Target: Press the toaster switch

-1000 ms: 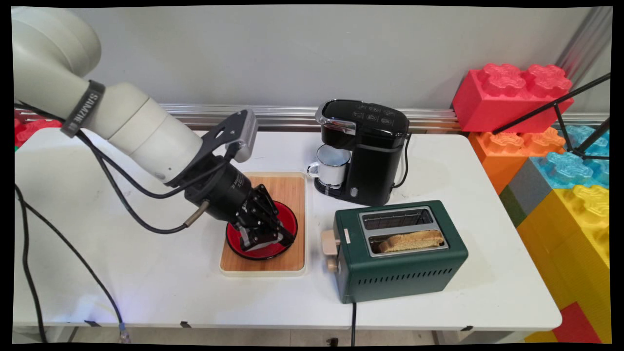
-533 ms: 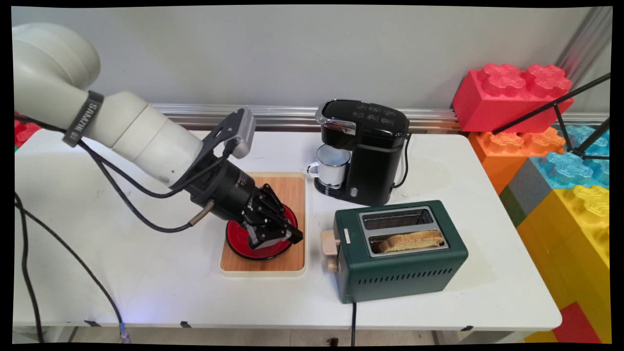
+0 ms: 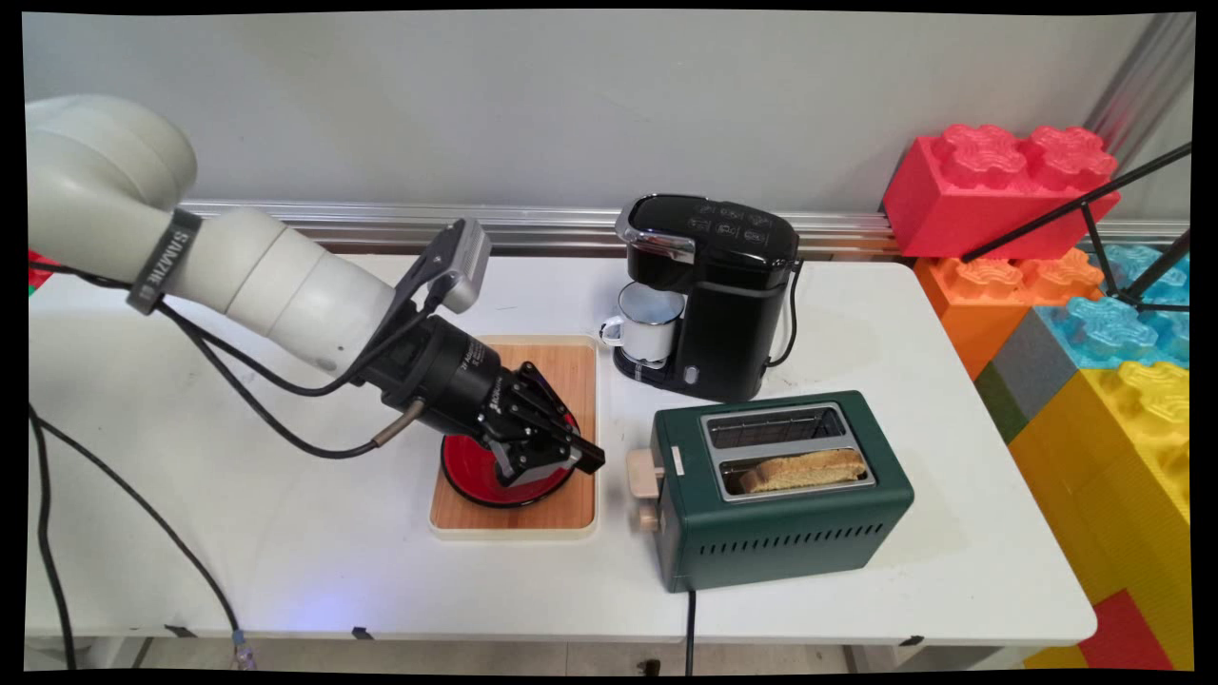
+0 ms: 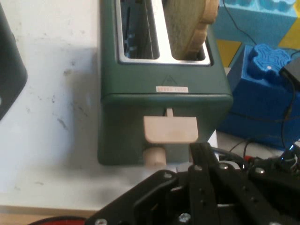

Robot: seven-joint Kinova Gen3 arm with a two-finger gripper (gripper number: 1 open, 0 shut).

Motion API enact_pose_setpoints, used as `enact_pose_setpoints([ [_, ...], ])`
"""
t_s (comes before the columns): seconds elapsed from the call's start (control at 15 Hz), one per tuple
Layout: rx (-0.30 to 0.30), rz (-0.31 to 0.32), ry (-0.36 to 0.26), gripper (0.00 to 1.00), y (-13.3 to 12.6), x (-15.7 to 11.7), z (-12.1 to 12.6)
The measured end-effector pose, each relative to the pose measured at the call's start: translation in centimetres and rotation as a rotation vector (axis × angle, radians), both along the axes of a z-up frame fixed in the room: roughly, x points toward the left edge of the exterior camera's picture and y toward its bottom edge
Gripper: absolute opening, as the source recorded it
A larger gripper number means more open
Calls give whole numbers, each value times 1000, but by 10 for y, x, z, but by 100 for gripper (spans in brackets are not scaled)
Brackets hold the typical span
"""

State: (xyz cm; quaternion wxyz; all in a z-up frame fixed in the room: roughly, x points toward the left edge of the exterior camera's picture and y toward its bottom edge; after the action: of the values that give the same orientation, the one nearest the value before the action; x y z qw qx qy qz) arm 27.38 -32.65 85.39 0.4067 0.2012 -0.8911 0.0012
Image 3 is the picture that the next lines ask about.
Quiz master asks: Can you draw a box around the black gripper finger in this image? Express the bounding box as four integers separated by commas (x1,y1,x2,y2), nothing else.
489,432,582,487
520,367,607,474

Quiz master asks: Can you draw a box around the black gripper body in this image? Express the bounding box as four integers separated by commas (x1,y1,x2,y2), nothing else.
365,318,526,450

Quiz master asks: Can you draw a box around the wooden cutting board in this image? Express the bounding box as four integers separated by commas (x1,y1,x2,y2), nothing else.
427,334,601,542

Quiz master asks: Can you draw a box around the red bowl with black rim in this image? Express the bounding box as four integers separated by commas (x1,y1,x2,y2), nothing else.
440,409,581,509

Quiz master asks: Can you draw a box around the beige toaster lever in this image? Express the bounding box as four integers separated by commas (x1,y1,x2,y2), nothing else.
625,447,666,501

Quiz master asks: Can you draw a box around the white enamel mug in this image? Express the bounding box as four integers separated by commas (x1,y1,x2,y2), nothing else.
599,282,687,368

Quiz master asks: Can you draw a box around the black pod coffee machine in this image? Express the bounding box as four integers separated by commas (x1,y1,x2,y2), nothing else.
614,193,801,404

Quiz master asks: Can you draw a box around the toasted bread slice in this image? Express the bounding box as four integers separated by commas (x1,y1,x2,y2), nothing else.
737,447,870,495

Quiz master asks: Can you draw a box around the green two-slot toaster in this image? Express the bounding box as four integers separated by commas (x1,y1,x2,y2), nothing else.
651,390,916,595

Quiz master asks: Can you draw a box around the big orange toy block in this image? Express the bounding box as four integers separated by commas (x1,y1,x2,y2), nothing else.
913,247,1107,381

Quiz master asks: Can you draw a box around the big green toy block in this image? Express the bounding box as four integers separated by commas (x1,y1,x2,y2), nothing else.
972,361,1030,444

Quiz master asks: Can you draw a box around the big grey toy block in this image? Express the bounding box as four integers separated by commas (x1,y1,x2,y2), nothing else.
990,308,1083,425

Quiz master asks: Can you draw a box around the big red toy block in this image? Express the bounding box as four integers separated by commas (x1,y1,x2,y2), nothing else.
882,123,1123,261

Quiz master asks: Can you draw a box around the big yellow toy block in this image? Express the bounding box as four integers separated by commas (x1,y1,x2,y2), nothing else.
1008,361,1193,669

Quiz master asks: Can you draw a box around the big translucent blue toy block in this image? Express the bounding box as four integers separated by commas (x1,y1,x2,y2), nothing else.
1035,242,1191,371

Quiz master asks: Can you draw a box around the black tripod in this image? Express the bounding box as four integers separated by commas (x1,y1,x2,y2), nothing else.
960,141,1193,312

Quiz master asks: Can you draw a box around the small red toy block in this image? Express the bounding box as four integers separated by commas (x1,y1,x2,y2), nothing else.
1078,589,1177,672

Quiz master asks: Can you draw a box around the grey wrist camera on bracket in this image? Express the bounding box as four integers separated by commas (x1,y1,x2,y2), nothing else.
388,218,494,329

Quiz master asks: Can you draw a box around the black camera cable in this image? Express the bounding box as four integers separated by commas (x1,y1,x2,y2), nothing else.
27,259,454,671

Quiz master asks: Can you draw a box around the black cable with metal plug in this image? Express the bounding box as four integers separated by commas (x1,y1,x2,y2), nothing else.
27,303,427,671

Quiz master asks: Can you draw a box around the black coffee machine cord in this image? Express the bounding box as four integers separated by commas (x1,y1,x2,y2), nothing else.
768,261,806,370

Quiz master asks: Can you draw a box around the black velcro strap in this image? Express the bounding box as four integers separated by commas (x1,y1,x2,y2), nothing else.
127,208,204,316

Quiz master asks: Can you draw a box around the aluminium rail along wall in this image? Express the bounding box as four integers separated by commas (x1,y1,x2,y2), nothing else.
176,199,1191,261

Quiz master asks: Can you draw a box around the aluminium corner post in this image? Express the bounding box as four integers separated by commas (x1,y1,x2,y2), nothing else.
1084,13,1196,146

